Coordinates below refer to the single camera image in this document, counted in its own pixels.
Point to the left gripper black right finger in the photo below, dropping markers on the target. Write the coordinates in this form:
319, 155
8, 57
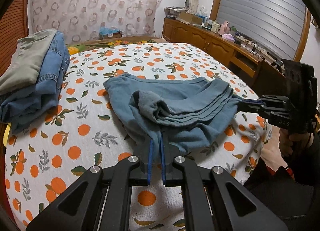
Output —
212, 198

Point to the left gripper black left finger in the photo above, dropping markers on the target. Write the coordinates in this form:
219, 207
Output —
100, 198

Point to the teal blue shorts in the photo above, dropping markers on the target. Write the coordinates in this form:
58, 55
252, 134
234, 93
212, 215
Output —
190, 113

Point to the person's right hand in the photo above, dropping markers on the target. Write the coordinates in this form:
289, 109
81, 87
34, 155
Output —
288, 142

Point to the dark wooden chair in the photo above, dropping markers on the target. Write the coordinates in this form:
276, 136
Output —
268, 81

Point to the white orange-print bed sheet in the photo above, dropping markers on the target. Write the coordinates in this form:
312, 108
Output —
82, 131

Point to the wooden sideboard cabinet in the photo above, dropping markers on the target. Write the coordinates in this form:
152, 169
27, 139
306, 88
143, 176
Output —
238, 59

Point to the pink cloth on cabinet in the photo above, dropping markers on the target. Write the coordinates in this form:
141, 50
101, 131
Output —
228, 37

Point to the pink bottle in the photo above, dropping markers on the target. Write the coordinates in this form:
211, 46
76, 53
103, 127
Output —
224, 28

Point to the grey window roller blind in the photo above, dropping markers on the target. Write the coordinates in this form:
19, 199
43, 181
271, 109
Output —
275, 24

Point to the folded blue denim jeans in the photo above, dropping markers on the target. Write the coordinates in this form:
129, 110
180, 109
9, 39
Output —
20, 108

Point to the brown cardboard box on cabinet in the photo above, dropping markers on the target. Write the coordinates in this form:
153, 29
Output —
188, 18

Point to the cardboard box with blue bag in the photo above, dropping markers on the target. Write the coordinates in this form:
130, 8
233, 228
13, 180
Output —
109, 33

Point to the brown louvered wooden wardrobe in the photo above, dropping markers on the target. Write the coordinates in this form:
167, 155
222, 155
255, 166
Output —
14, 25

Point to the circle-patterned sheer curtain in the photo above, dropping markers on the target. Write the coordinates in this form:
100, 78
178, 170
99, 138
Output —
82, 20

